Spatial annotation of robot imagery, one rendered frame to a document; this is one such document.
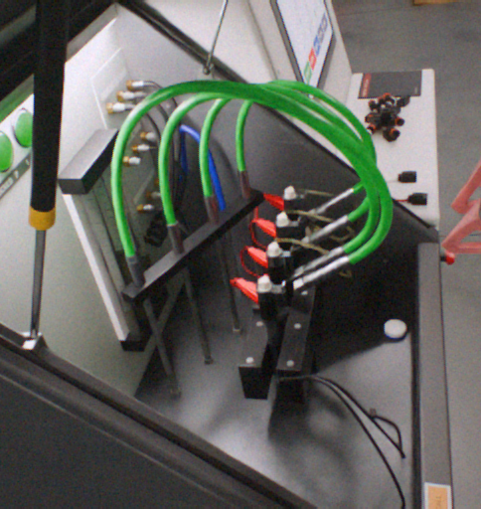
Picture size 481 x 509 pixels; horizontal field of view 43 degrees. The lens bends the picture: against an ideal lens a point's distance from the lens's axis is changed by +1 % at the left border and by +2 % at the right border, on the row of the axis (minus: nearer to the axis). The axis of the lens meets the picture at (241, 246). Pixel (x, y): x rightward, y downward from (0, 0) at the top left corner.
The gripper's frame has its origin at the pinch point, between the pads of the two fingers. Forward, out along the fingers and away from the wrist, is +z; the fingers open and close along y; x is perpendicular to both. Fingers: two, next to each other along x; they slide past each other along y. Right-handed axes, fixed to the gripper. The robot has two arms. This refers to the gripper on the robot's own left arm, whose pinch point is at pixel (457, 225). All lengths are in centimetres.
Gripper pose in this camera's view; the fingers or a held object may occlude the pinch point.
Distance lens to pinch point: 63.0
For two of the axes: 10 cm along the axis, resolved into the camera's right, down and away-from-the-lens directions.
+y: -3.6, 7.7, -5.2
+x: 8.1, 5.3, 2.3
